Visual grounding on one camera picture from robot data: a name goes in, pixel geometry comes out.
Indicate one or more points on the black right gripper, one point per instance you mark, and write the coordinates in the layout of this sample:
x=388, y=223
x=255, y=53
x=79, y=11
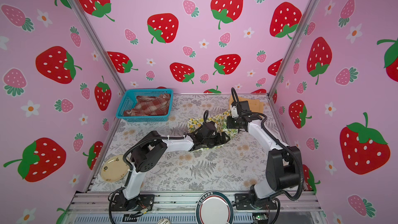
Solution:
x=229, y=122

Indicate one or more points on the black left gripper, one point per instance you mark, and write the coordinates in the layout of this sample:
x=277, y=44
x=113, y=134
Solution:
x=218, y=140

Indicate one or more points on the yellow skirt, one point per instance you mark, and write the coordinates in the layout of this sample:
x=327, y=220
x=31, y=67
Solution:
x=249, y=105

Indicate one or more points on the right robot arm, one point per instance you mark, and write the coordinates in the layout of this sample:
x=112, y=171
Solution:
x=284, y=170

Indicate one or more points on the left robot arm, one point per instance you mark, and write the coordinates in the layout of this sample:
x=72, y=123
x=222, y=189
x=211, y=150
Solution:
x=144, y=155

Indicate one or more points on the teal plastic basket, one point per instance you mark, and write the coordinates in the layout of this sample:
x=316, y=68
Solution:
x=129, y=101

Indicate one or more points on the red plaid skirt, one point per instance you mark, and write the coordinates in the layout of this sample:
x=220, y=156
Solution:
x=150, y=106

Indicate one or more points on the white plate green rim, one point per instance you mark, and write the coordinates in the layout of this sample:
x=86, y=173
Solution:
x=213, y=207

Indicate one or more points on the white chocolate drizzled donut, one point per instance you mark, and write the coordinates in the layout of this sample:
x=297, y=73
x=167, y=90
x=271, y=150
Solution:
x=164, y=221

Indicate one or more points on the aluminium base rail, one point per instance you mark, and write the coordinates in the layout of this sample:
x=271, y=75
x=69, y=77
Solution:
x=179, y=207

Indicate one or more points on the aluminium frame post right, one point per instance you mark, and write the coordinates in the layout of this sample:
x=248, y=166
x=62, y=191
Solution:
x=298, y=34

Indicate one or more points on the aluminium frame post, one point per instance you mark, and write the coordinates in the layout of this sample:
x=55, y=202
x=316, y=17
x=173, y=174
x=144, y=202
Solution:
x=96, y=42
x=298, y=34

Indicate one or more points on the aluminium frame post left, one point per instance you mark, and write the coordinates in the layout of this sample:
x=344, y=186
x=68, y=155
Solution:
x=96, y=42

